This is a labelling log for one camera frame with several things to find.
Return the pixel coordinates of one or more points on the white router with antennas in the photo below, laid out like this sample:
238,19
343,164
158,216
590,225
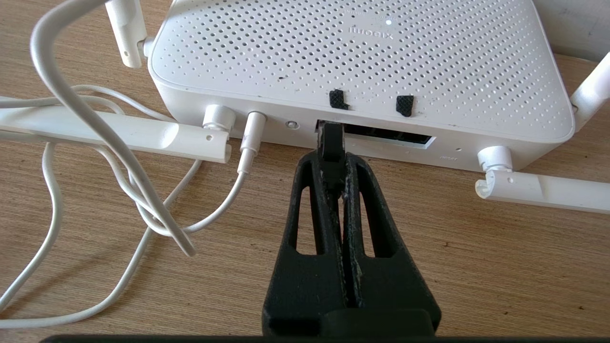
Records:
357,57

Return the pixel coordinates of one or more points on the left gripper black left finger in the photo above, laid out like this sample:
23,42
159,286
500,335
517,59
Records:
305,286

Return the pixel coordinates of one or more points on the small black tape piece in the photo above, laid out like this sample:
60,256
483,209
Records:
337,99
404,105

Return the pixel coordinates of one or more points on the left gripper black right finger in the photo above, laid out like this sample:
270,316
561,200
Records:
391,286

